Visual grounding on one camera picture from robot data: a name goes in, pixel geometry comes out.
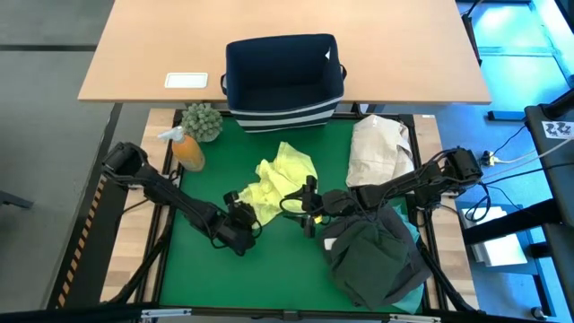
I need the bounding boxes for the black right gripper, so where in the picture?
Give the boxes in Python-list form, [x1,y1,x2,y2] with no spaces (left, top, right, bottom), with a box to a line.
[286,175,360,239]

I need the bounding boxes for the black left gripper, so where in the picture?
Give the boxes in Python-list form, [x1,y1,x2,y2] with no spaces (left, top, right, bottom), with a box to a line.
[222,190,264,239]

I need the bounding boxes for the dark green garment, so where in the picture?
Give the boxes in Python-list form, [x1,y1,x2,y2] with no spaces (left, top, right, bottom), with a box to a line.
[325,219,412,311]

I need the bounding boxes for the dark grey shorts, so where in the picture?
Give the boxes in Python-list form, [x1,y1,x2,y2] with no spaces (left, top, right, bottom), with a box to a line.
[318,204,432,310]

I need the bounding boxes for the light blue shorts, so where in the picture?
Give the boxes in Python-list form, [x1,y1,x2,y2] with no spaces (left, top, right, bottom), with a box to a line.
[392,204,427,314]

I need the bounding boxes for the navy white striped laundry basket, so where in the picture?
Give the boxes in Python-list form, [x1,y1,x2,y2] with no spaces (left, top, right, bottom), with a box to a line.
[219,33,349,135]

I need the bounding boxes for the yellow garment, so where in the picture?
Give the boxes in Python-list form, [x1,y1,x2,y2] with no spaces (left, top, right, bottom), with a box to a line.
[237,141,319,230]

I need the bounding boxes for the orange spray bottle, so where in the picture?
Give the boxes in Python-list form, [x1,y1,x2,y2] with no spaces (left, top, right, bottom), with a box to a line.
[157,125,206,173]

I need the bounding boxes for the green table mat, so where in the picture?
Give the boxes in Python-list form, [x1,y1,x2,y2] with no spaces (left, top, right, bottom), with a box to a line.
[159,117,425,314]

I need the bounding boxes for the potted green succulent plant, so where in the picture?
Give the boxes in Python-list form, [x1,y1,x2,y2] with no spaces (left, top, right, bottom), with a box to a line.
[180,102,224,144]

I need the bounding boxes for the beige folded garment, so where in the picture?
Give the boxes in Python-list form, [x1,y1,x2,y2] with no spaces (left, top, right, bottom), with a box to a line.
[345,113,416,189]

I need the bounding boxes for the wooden table side board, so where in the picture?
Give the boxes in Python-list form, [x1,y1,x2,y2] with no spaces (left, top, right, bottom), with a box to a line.
[100,107,180,302]
[412,114,479,310]

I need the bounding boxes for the black panel with hazard stripes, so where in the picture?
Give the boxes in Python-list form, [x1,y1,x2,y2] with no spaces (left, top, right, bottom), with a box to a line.
[47,178,131,310]

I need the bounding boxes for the light wooden desk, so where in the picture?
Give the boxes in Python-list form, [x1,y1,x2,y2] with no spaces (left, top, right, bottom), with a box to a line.
[77,0,493,106]

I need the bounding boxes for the white floor box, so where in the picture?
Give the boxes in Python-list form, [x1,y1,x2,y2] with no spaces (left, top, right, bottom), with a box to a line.
[461,205,529,268]

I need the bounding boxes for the black side table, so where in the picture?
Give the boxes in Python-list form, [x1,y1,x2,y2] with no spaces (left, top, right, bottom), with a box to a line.
[524,105,574,323]

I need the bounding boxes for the white paper with black marks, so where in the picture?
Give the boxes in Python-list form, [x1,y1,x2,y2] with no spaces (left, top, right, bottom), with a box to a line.
[541,119,574,141]

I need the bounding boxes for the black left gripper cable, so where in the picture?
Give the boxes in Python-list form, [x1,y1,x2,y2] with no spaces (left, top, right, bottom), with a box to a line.
[209,219,264,250]

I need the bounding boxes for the black table frame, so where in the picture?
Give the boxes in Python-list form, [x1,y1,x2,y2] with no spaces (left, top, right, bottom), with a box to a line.
[134,107,449,316]

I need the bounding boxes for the black cable conduit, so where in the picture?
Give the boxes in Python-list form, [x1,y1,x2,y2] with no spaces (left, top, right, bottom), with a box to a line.
[107,214,177,306]
[414,232,479,314]

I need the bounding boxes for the silver metal bracket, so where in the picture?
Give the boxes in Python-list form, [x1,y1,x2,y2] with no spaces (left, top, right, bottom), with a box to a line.
[387,313,443,323]
[140,307,194,320]

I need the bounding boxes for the black floor cable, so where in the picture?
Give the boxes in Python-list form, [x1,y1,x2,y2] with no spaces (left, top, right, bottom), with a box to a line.
[482,161,574,188]

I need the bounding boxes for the pale yellow floor cable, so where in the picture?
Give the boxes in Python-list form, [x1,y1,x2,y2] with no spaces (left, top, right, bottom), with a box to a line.
[492,136,574,165]

